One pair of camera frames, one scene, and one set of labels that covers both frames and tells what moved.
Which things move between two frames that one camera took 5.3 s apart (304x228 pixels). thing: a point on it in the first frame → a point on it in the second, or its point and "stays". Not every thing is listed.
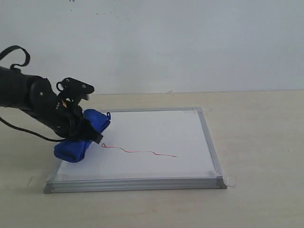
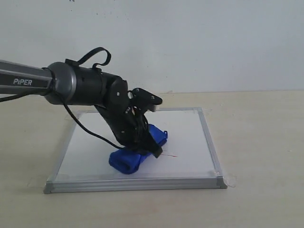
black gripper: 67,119 → 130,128
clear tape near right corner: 230,181 stays
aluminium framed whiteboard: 145,149 stays
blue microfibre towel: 75,151 → 126,161
